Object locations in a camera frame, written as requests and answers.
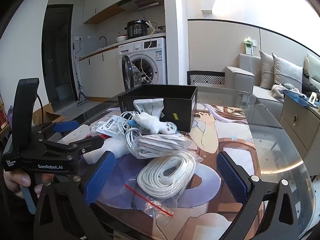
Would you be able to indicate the white plush toy blue hat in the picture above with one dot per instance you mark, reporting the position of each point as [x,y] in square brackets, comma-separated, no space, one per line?
[150,125]

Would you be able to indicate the kitchen faucet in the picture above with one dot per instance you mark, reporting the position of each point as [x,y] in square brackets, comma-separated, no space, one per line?
[103,38]

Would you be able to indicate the black pressure cooker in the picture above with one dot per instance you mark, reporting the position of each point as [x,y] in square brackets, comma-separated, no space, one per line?
[136,30]

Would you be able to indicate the grey bucket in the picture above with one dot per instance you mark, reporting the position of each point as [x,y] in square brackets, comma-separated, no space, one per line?
[63,92]

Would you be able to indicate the beige sofa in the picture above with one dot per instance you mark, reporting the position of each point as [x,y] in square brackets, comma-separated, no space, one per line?
[240,77]

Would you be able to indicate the brown cardboard box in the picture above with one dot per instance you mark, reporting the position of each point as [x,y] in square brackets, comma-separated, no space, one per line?
[50,117]

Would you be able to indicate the dark door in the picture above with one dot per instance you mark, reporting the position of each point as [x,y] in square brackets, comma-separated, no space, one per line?
[57,55]

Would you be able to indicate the person's left hand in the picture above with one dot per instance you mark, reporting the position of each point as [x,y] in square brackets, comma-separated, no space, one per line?
[15,182]

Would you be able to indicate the grey satin cushion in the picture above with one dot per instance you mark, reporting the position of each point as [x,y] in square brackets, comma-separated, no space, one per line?
[287,72]
[266,70]

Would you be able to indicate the small white frame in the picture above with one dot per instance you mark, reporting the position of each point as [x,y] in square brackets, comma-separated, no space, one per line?
[312,97]

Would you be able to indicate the white crinkled packet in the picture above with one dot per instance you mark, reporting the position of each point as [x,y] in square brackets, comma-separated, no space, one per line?
[150,105]

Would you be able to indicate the black patterned chair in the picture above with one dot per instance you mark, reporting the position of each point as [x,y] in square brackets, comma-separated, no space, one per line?
[207,78]

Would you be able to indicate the white upper kitchen cabinets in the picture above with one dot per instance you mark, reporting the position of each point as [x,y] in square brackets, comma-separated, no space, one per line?
[100,2]

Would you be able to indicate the range hood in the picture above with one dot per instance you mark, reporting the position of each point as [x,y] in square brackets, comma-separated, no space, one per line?
[145,2]

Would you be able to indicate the white bowl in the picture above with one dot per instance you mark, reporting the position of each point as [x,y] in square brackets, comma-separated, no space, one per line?
[121,39]

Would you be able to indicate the black jacket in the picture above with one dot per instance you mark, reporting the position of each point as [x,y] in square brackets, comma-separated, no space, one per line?
[310,82]

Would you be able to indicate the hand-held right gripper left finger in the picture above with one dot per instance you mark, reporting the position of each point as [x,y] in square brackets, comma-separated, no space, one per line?
[100,175]

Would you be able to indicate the black cardboard box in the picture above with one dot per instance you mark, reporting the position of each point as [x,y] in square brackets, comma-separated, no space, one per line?
[185,110]

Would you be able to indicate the pale cushion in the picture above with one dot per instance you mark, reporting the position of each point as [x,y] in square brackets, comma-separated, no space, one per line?
[313,65]

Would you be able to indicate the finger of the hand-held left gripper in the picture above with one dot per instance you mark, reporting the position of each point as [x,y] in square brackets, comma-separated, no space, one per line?
[87,143]
[66,126]

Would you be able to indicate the white lower kitchen cabinet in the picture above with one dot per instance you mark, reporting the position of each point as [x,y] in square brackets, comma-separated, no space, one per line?
[100,75]

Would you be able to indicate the flat white printed packet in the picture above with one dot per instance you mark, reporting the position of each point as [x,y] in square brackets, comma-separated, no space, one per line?
[112,127]

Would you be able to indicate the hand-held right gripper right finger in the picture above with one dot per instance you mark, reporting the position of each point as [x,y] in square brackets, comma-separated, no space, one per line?
[232,177]

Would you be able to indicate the flat mop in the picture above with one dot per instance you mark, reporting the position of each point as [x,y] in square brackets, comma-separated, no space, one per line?
[82,101]

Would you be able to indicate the green white wall box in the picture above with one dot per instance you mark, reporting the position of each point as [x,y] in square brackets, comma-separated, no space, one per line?
[248,46]

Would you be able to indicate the white washing machine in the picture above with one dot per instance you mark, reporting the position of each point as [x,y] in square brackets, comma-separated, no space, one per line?
[150,52]

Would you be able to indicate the grey fur cloth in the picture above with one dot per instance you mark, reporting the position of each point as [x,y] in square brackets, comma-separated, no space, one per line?
[277,90]

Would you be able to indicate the beige side cabinet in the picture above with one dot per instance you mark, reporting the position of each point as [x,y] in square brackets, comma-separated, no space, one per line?
[300,130]

